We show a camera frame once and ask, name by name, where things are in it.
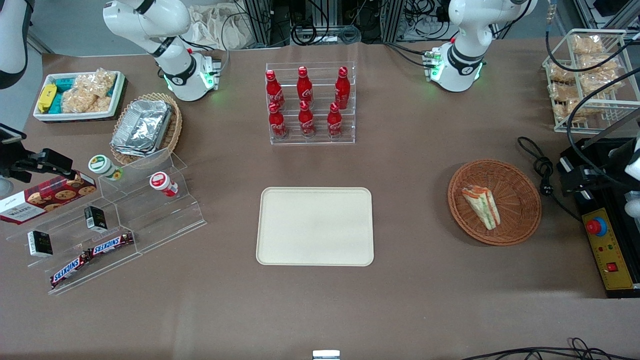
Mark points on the light oval wicker basket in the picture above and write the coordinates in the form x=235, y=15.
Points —
x=174, y=130

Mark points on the white rectangular bin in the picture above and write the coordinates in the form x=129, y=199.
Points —
x=75, y=116

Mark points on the snickers chocolate bar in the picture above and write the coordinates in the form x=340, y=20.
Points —
x=111, y=243
x=70, y=270

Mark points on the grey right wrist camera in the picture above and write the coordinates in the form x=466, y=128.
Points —
x=10, y=134

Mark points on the clear rice cracker bag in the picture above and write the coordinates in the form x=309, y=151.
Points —
x=90, y=92

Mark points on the small white grey device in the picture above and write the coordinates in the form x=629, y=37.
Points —
x=326, y=355

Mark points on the aluminium frame profile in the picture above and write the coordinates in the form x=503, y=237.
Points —
x=392, y=20
x=259, y=22

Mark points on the beige plastic tray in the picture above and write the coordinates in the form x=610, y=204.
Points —
x=315, y=226

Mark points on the red lid yogurt cup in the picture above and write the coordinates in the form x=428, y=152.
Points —
x=161, y=182

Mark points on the teal snack pack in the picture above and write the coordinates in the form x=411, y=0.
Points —
x=62, y=84

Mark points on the red cookie box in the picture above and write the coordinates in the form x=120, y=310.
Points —
x=45, y=200

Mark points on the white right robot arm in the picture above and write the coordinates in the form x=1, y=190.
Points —
x=150, y=20

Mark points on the clear acrylic step display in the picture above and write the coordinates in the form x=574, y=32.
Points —
x=140, y=215

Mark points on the triangle sandwich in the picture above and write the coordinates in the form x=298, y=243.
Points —
x=482, y=206

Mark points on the yellow snack pack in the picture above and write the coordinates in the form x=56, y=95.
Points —
x=46, y=97

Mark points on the clear acrylic bottle rack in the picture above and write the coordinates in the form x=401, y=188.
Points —
x=320, y=140

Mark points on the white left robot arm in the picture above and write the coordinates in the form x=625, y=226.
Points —
x=465, y=45

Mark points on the bagged fried snack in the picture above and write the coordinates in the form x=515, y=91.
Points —
x=561, y=73
x=562, y=91
x=602, y=82
x=597, y=63
x=567, y=110
x=587, y=45

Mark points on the red cola bottle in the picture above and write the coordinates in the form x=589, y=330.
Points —
x=304, y=86
x=342, y=89
x=334, y=122
x=306, y=121
x=274, y=91
x=277, y=122

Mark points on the aluminium foil containers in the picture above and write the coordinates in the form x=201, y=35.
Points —
x=142, y=127

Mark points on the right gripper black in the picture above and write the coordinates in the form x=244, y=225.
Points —
x=14, y=165

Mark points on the black appliance yellow control panel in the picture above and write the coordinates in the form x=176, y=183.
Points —
x=612, y=260

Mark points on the brown round wicker basket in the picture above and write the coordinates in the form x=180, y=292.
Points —
x=517, y=200

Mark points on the crumpled white cloth bag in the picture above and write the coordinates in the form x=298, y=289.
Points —
x=220, y=27

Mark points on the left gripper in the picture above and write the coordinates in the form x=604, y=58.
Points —
x=609, y=162

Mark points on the green lid yogurt cup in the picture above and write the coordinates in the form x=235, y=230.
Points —
x=102, y=166

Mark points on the small black carton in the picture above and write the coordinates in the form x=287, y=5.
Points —
x=40, y=244
x=95, y=218

